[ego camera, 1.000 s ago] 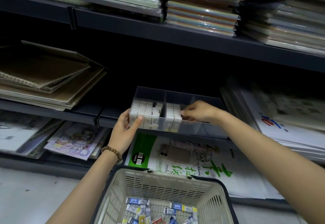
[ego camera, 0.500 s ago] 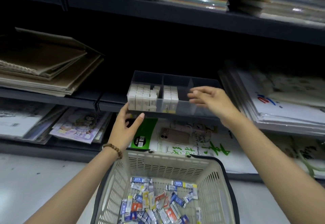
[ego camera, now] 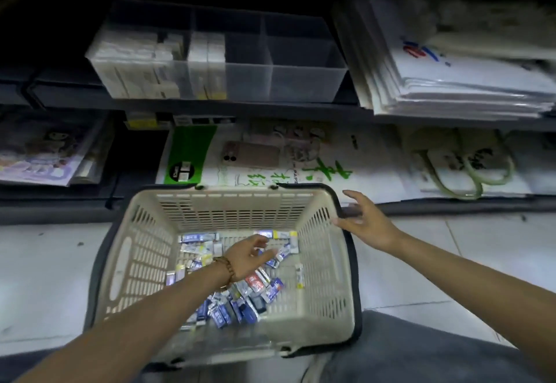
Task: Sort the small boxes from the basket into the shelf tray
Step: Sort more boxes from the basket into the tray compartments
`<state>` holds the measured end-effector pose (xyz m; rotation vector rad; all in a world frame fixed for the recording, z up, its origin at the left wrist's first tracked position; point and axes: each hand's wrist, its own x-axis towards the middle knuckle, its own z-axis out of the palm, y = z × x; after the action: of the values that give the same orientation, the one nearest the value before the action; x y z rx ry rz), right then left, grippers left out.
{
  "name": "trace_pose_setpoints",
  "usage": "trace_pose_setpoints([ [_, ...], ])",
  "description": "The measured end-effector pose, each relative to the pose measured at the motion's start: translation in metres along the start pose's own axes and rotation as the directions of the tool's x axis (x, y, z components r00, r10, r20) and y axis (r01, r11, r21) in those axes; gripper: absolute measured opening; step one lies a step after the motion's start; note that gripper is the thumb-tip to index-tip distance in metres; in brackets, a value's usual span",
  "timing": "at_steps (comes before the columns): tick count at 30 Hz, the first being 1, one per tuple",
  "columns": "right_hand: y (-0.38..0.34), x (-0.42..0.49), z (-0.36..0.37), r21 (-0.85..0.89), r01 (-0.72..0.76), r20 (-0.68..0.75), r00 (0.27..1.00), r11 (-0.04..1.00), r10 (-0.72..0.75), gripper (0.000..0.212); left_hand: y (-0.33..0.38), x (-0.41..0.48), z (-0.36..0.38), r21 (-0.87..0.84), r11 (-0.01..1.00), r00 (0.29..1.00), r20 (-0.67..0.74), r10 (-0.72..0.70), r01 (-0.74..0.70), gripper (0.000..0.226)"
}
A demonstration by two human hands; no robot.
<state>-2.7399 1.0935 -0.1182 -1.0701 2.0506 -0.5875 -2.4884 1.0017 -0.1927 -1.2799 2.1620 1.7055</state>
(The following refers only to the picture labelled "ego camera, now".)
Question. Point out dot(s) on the person's left hand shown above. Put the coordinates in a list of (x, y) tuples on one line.
[(245, 259)]

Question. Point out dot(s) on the person's right hand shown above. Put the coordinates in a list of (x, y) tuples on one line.
[(373, 226)]

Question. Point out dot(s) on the pile of mixed packaged erasers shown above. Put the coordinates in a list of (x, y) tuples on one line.
[(256, 285)]

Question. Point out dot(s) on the beige plastic shopping basket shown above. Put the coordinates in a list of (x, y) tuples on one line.
[(217, 204)]

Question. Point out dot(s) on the clear plastic divided tray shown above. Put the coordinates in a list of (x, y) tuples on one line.
[(304, 78)]

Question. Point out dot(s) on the row of sorted white erasers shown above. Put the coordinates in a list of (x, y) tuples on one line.
[(130, 65)]

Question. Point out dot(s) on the person's right forearm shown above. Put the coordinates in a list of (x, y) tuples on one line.
[(478, 291)]

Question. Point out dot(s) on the person's left forearm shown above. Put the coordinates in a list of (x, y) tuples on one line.
[(130, 330)]

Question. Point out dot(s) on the white pack with green loop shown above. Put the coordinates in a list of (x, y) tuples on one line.
[(469, 165)]

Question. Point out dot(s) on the green and white paper pack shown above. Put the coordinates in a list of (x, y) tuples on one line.
[(191, 148)]

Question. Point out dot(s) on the dark metal shelf unit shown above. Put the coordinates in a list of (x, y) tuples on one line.
[(260, 111)]

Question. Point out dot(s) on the white poster paper stack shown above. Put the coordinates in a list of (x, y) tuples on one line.
[(456, 78)]

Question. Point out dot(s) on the purple cartoon cover book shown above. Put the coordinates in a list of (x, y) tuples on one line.
[(43, 152)]

